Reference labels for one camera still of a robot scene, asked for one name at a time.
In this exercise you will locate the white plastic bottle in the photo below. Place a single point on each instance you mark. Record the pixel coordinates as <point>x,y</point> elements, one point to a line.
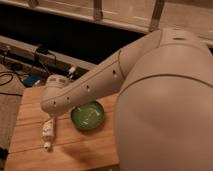
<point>48,134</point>

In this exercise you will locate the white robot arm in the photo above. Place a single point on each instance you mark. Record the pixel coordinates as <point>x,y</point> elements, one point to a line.
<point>163,119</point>

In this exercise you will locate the green ceramic bowl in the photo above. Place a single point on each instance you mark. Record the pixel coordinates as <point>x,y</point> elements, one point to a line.
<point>88,116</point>

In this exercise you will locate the white plug connector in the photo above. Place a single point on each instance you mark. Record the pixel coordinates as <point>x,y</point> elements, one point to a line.
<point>72,71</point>

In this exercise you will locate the black clamp device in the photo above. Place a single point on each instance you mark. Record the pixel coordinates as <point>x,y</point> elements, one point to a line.
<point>38,51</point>

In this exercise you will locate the wooden cutting board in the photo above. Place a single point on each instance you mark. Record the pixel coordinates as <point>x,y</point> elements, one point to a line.
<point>72,150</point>

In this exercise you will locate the blue box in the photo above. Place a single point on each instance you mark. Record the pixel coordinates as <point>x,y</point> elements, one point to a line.
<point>31,80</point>

